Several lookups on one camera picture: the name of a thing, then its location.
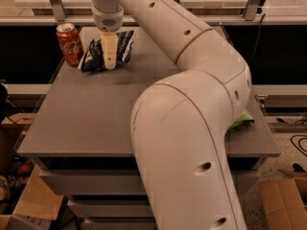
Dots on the blue potato chip bag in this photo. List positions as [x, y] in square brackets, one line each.
[93, 59]

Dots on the green rice crisps bag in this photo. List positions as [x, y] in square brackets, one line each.
[244, 120]

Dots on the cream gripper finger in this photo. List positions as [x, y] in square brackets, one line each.
[109, 42]

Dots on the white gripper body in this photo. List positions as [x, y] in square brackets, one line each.
[107, 21]

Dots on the red coke can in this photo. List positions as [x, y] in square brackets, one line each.
[70, 43]

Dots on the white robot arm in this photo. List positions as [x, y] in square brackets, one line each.
[178, 124]

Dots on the cardboard box left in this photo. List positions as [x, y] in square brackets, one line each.
[36, 208]

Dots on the cardboard box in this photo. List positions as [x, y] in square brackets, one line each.
[36, 208]
[283, 201]

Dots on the grey drawer cabinet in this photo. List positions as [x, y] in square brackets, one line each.
[80, 139]

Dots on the cardboard box right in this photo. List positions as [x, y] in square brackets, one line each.
[283, 201]

